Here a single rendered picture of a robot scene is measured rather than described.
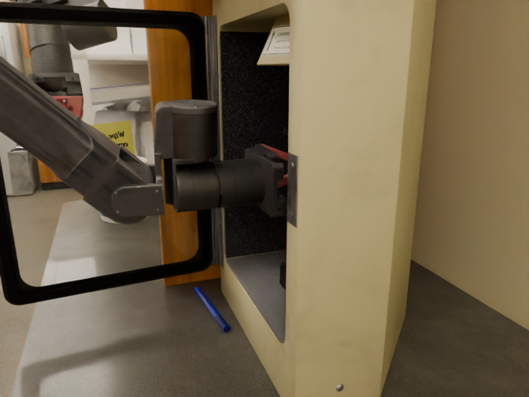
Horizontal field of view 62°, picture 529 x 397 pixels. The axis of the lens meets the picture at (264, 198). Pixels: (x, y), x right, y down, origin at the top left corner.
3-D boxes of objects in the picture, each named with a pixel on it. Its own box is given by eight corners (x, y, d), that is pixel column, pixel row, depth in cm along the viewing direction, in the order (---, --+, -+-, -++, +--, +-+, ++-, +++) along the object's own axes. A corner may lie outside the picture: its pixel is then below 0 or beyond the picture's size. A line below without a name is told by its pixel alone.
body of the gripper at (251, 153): (257, 146, 59) (203, 150, 57) (288, 162, 50) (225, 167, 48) (257, 193, 61) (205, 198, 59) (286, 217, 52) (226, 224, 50)
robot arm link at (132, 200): (116, 191, 55) (111, 218, 47) (107, 97, 51) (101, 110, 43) (212, 186, 58) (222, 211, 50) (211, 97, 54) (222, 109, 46)
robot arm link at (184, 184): (162, 202, 55) (170, 221, 50) (159, 149, 52) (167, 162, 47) (216, 197, 57) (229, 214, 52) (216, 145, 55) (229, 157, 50)
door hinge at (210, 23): (220, 262, 76) (212, 16, 65) (223, 268, 74) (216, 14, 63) (211, 263, 75) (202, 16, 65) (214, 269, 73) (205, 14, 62)
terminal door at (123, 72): (213, 268, 74) (204, 12, 63) (5, 308, 62) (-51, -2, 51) (212, 267, 75) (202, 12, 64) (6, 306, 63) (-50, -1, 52)
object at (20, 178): (31, 194, 58) (26, 151, 57) (12, 196, 57) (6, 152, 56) (32, 191, 60) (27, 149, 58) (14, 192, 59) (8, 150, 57)
